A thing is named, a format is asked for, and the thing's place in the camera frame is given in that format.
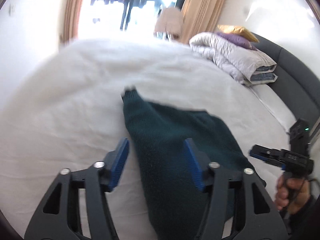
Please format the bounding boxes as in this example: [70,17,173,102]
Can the right beige curtain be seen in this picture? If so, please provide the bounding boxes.
[180,0,225,44]

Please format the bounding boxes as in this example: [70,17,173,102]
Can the dark grey headboard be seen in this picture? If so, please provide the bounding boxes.
[252,34,319,139]

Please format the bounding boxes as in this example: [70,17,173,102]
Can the folded grey duvet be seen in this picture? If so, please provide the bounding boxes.
[189,33,278,87]

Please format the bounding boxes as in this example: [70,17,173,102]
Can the purple pillow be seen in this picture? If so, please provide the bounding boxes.
[216,32,257,51]

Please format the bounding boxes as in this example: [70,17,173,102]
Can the beige curtain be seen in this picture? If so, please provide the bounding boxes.
[180,0,225,44]
[60,0,83,44]

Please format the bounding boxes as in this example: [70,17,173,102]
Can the left beige curtain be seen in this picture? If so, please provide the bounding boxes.
[60,0,83,44]

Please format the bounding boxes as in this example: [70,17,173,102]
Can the yellow pillow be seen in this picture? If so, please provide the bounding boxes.
[217,24,259,43]

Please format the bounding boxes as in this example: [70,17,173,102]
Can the right hand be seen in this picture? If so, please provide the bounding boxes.
[274,175,311,215]

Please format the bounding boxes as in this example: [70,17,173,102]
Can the dark green knit sweater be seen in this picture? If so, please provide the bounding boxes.
[122,88,251,239]

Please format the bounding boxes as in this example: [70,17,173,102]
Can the white bed sheet mattress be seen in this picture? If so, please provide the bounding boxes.
[1,38,295,235]

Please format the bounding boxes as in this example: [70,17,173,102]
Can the beige puffer vest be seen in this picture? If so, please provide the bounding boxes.
[153,7,183,41]

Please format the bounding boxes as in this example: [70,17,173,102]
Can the black framed balcony door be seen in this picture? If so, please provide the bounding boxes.
[90,0,184,30]

